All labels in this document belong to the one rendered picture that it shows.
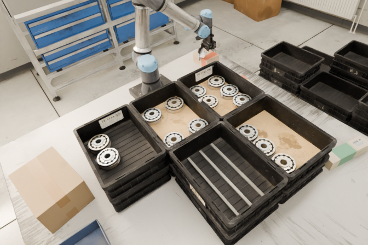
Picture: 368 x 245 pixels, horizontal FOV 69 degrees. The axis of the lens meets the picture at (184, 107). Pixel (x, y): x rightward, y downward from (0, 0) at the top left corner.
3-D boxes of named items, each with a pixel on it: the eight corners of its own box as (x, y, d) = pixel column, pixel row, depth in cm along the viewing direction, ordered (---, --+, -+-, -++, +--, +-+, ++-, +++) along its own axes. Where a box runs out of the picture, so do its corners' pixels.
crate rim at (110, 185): (73, 133, 131) (72, 129, 130) (128, 106, 142) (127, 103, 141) (104, 192, 106) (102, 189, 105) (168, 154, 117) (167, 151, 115)
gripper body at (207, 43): (208, 52, 187) (207, 37, 178) (200, 48, 192) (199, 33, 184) (216, 48, 190) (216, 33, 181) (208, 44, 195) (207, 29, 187)
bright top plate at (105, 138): (85, 142, 133) (84, 141, 133) (103, 131, 137) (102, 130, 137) (94, 154, 127) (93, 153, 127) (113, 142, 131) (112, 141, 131)
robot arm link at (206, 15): (197, 10, 174) (208, 7, 176) (197, 25, 182) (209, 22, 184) (202, 15, 169) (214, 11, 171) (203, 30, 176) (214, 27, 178)
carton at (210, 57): (193, 61, 204) (192, 52, 199) (205, 54, 209) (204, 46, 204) (207, 70, 194) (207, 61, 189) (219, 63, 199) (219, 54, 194)
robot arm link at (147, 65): (144, 85, 163) (139, 65, 154) (138, 74, 173) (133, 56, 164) (162, 79, 166) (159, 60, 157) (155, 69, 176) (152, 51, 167)
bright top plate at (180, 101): (162, 101, 150) (162, 100, 150) (178, 94, 153) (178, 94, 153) (170, 112, 143) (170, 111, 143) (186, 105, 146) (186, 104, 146)
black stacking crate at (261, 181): (171, 167, 124) (168, 152, 116) (220, 136, 134) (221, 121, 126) (228, 239, 98) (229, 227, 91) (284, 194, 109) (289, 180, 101)
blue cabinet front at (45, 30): (50, 72, 279) (23, 22, 241) (111, 46, 307) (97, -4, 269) (51, 73, 277) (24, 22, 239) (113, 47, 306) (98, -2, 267)
